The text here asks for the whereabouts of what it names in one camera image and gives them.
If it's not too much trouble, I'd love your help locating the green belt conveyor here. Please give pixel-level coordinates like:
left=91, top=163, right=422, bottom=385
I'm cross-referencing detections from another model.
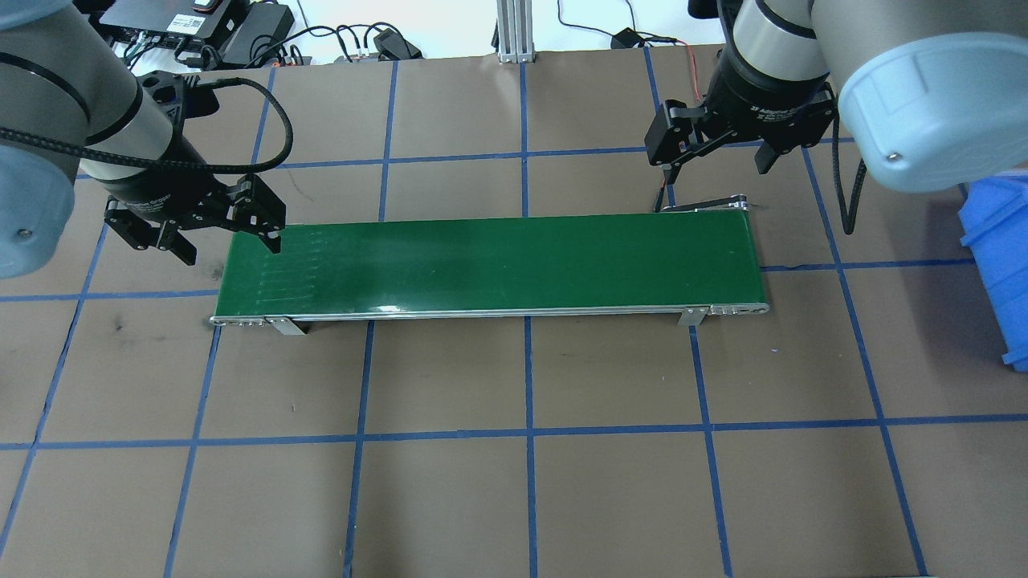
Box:
left=209, top=193, right=772, bottom=336

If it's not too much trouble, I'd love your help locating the black power brick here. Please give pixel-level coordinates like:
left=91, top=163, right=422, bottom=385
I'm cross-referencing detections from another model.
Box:
left=218, top=2, right=296, bottom=67

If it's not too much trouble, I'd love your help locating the small black charger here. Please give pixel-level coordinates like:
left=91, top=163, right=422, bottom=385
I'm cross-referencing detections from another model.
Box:
left=371, top=26, right=424, bottom=62

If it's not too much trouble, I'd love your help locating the blue plastic bin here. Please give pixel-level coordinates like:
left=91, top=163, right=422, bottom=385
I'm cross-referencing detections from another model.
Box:
left=958, top=175, right=1028, bottom=372

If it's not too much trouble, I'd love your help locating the black braided camera cable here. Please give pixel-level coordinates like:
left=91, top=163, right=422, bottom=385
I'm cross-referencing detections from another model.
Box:
left=830, top=120, right=873, bottom=236
left=0, top=75, right=295, bottom=175

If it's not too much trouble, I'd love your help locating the red conveyor power wire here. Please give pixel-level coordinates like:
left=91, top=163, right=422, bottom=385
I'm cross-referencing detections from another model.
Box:
left=655, top=36, right=708, bottom=212

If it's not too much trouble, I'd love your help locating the power strip with plugs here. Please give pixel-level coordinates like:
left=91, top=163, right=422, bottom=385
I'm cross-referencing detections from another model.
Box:
left=273, top=44, right=370, bottom=67

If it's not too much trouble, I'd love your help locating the aluminium profile post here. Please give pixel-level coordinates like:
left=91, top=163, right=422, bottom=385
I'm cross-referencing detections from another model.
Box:
left=493, top=0, right=536, bottom=65

